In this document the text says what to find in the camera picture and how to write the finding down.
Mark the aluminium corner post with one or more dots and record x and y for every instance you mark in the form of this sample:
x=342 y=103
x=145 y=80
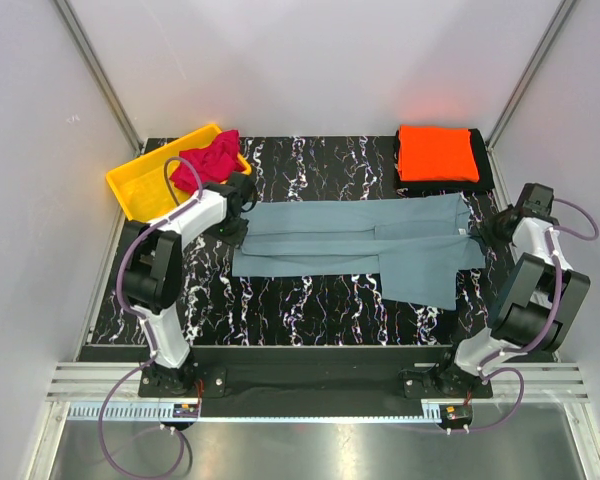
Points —
x=556 y=25
x=88 y=54

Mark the aluminium frame rail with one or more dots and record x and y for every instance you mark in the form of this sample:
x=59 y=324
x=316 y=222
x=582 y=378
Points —
x=95 y=391

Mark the right aluminium corner post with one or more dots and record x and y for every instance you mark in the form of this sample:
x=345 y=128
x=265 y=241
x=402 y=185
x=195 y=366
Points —
x=556 y=25

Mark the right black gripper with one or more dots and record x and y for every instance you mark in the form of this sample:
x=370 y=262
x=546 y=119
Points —
x=485 y=230

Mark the folded black t shirt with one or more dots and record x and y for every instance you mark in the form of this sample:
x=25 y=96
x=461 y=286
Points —
x=484 y=184

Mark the left aluminium corner post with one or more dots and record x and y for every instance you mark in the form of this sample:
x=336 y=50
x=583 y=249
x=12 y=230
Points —
x=88 y=54

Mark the yellow plastic tray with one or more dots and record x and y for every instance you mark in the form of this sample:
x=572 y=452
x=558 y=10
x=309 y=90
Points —
x=143 y=187

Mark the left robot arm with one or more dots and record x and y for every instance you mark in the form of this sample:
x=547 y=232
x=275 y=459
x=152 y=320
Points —
x=150 y=272

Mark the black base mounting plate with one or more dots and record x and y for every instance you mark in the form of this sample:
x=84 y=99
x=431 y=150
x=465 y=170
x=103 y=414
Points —
x=312 y=382

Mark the red t shirt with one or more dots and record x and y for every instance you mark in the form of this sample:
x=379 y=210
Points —
x=214 y=163

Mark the folded orange t shirt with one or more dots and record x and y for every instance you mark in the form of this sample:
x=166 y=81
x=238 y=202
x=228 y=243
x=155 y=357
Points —
x=436 y=154

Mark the blue-grey t shirt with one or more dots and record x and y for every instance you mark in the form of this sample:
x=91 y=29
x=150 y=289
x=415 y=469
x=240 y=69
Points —
x=416 y=246

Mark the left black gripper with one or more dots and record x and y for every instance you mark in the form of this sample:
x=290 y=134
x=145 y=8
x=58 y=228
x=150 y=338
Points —
x=233 y=241

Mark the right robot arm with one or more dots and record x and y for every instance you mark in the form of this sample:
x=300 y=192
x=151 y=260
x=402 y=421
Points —
x=540 y=299

